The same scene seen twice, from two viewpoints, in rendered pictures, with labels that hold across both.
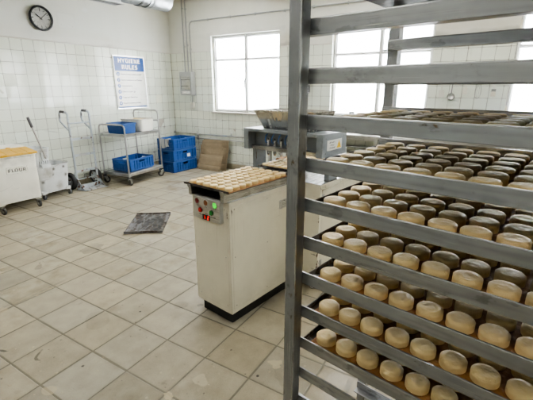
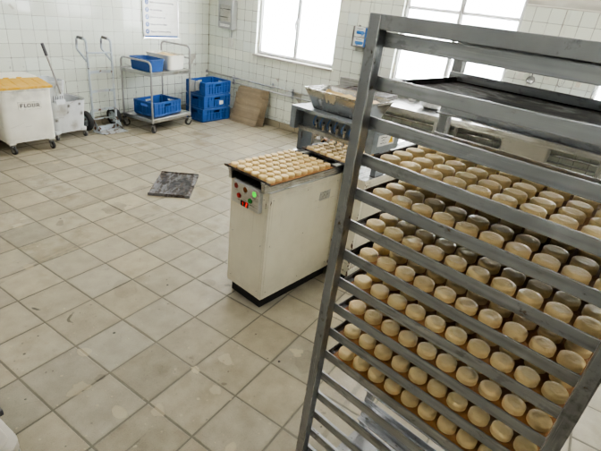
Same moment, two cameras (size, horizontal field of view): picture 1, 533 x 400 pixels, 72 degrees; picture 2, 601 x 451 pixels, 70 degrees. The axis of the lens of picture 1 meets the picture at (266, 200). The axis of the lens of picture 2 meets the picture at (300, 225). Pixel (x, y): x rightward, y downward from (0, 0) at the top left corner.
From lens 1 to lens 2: 0.42 m
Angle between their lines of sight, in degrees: 10
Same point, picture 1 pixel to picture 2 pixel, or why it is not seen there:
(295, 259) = (330, 294)
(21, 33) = not seen: outside the picture
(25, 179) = (38, 116)
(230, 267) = (263, 255)
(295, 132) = (344, 202)
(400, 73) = (431, 184)
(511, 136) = (495, 253)
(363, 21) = (410, 136)
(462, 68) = (472, 198)
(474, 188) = (467, 280)
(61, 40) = not seen: outside the picture
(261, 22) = not seen: outside the picture
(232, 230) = (269, 221)
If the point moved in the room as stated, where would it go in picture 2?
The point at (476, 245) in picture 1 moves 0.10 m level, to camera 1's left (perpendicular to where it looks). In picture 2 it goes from (461, 318) to (418, 312)
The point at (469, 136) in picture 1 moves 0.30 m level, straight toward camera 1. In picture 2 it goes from (469, 244) to (430, 315)
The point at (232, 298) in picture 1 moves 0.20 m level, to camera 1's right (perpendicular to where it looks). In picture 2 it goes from (261, 285) to (292, 289)
